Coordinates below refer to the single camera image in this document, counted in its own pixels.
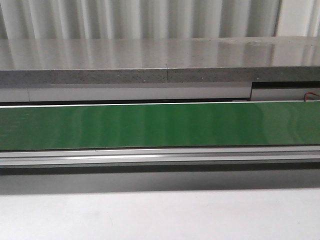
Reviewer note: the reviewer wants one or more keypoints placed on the green conveyor belt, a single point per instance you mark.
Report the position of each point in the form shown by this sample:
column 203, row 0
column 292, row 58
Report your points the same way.
column 159, row 125

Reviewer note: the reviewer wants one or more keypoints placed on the grey stone countertop slab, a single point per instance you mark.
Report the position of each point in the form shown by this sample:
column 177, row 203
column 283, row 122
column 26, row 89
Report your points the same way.
column 157, row 61

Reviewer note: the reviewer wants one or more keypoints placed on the white pleated curtain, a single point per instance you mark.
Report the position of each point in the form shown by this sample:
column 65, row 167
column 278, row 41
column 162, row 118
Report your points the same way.
column 158, row 19

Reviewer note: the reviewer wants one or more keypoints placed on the aluminium conveyor frame rail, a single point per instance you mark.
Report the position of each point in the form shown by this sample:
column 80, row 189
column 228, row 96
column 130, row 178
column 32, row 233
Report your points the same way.
column 161, row 155

